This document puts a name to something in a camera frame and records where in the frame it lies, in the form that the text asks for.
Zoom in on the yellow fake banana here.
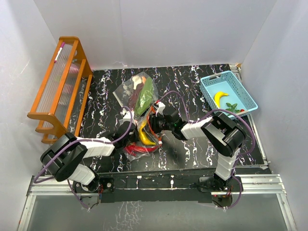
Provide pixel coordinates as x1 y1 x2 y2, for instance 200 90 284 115
214 91 229 108
139 121 156 146

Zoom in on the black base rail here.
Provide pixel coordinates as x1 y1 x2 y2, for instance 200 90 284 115
73 168 243 205

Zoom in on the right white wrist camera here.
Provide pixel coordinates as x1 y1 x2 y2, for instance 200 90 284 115
153 101 166 116

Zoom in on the red fake chili pepper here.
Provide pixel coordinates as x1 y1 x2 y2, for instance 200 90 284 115
124 145 158 156

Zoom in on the clear bag with green leaf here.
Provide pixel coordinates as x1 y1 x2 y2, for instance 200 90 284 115
113 72 158 118

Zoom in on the light blue plastic basket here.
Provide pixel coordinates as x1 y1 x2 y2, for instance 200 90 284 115
200 71 258 116

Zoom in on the orange wooden rack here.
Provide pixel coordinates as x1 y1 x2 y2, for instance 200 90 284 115
27 37 93 144

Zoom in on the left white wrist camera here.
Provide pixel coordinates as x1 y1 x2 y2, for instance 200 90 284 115
119 108 135 125

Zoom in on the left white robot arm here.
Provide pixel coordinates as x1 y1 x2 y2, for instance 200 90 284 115
40 113 136 192

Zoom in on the pink white marker pen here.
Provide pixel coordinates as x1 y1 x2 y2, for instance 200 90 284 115
54 42 65 63

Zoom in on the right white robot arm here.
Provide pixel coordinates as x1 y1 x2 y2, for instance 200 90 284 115
149 112 246 191

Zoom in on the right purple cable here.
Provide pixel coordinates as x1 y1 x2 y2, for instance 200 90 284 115
156 90 256 164

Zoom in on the fake cherry tomato vine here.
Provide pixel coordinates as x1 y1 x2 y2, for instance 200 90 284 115
226 103 245 114

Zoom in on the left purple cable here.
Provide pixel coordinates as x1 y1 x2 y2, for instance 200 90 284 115
33 105 134 184

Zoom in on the purple cable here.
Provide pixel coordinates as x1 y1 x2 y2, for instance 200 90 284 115
33 105 134 184
156 90 256 164

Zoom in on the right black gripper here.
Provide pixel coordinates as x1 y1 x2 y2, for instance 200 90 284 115
141 113 173 134

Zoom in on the clear zip bag red slider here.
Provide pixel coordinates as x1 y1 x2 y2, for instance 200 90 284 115
123 106 164 161

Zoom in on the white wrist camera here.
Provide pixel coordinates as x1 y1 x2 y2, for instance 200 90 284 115
153 101 166 116
119 108 135 125

